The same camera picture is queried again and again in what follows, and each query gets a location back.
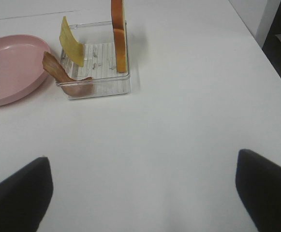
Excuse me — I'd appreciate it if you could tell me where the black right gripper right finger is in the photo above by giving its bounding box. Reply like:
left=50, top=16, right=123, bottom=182
left=235, top=149, right=281, bottom=232

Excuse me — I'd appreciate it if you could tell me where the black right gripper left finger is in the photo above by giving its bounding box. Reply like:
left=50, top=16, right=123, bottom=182
left=0, top=157, right=53, bottom=232

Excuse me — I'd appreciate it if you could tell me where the bacon strip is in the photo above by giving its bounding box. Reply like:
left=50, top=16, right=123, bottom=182
left=42, top=51, right=93, bottom=98

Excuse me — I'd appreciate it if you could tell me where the yellow cheese slice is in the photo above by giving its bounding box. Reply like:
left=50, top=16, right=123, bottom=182
left=59, top=16, right=84, bottom=67

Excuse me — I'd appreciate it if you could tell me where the pink round plate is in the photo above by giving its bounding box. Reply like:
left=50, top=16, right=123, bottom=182
left=0, top=34, right=50, bottom=106

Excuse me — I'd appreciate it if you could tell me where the clear right plastic container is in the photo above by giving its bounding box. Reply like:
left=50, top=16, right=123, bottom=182
left=56, top=21, right=131, bottom=100

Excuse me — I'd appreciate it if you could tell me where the standing bread slice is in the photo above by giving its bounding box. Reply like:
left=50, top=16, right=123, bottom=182
left=111, top=0, right=127, bottom=73

